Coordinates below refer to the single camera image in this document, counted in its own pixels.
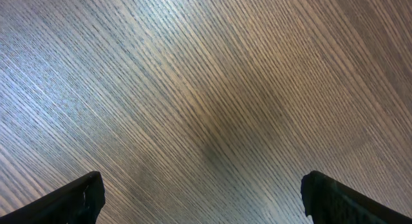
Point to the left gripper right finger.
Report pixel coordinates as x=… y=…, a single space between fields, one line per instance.
x=328 y=201

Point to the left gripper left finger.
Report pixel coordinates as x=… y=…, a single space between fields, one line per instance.
x=79 y=201

